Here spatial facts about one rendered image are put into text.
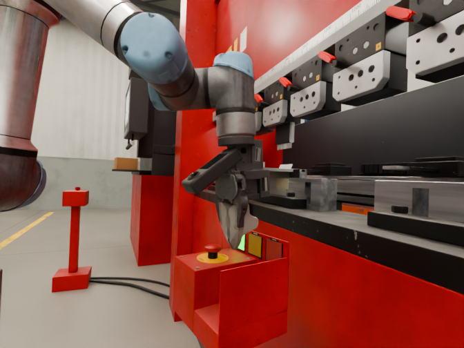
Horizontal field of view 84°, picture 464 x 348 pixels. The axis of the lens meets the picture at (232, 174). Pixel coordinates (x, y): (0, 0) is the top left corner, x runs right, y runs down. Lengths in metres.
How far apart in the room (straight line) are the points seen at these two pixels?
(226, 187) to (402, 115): 0.97
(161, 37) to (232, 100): 0.17
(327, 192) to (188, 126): 1.18
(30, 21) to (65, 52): 7.55
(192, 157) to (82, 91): 6.36
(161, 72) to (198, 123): 1.43
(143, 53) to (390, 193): 0.53
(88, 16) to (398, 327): 0.63
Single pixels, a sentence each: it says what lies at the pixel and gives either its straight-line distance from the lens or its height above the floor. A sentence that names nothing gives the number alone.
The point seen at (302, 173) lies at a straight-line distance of 0.90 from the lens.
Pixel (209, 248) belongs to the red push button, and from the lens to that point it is 0.59.
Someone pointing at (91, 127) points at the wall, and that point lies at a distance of 7.71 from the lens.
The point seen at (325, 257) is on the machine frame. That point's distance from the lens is 0.61.
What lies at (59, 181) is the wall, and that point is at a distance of 7.71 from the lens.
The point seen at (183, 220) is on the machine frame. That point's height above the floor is 0.66.
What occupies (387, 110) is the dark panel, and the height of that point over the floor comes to 1.28.
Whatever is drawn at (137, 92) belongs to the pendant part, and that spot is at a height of 1.51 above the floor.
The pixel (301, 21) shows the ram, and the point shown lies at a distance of 1.01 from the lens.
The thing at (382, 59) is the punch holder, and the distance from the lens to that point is 0.69.
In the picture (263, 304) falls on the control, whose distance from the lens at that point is 0.53.
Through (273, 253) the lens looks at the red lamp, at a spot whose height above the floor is 0.81.
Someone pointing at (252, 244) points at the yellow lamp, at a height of 0.81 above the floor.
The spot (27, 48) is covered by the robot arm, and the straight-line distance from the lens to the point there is 0.67.
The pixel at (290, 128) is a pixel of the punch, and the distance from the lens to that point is 0.98.
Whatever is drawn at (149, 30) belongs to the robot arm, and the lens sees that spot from 0.37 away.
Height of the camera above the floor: 0.97
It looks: 1 degrees up
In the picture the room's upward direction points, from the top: 2 degrees clockwise
